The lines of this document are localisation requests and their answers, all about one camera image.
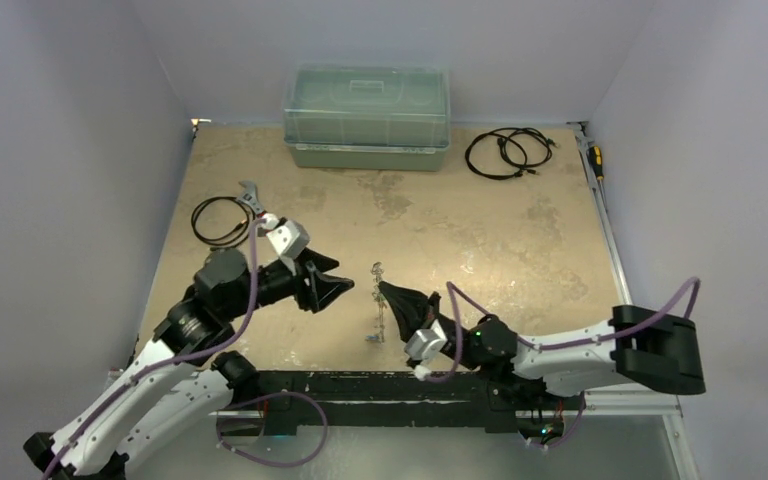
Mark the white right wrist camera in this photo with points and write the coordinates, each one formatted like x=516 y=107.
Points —
x=422 y=347

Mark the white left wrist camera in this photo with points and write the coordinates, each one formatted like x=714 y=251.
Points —
x=287 y=237

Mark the black metal base rail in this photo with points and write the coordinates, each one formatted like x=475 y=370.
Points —
x=288 y=400

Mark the large metal keyring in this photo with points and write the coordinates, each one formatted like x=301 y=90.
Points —
x=379 y=335

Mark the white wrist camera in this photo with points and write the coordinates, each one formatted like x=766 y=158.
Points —
x=422 y=347
x=287 y=237

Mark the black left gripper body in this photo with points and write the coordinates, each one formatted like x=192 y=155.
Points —
x=276 y=281

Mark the yellow black screwdriver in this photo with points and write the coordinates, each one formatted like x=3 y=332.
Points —
x=596 y=163

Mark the green plastic storage box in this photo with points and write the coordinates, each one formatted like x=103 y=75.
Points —
x=368 y=117

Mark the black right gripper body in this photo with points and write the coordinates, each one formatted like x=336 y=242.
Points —
x=435 y=313

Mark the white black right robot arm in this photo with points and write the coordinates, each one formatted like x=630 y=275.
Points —
x=656 y=349

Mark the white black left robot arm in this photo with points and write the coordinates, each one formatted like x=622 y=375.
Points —
x=187 y=370

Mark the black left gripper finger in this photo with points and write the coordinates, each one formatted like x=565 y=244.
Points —
x=319 y=292
x=313 y=262

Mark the red handled adjustable wrench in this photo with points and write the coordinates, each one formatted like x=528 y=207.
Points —
x=249 y=198

